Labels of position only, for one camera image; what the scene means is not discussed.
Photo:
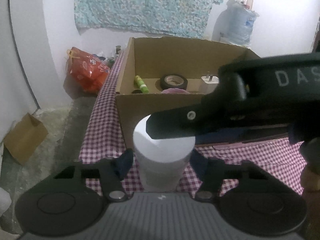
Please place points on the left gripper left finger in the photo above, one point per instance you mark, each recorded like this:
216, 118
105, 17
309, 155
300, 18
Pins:
112, 173

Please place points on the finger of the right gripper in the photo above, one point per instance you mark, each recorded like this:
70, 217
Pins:
239, 134
176, 123

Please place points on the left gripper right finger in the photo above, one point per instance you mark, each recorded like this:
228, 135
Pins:
211, 172

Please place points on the pink tape roll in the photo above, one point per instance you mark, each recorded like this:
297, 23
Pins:
174, 91

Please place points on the white charger plug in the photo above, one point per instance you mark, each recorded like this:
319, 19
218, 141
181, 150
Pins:
208, 83

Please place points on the black tape roll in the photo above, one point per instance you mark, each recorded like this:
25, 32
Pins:
173, 81

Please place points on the white cylindrical container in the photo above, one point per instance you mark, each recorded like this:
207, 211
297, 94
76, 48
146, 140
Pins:
161, 163

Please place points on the black cylinder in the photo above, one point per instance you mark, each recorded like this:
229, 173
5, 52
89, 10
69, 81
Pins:
137, 91

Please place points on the green glue stick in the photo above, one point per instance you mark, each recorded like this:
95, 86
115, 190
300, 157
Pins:
141, 84

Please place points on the person's hand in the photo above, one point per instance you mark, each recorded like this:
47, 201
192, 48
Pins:
309, 181

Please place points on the purple checkered tablecloth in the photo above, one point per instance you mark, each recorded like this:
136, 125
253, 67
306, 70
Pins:
104, 140

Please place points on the brown cardboard box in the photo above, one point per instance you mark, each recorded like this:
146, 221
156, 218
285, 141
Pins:
162, 73

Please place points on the blue water jug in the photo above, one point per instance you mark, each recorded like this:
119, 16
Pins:
240, 27

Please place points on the small cardboard box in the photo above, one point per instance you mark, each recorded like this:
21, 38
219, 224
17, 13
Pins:
24, 138

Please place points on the red plastic bag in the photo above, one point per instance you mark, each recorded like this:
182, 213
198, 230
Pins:
87, 70

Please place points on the blue floral curtain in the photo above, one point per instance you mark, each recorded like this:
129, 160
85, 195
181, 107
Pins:
182, 18

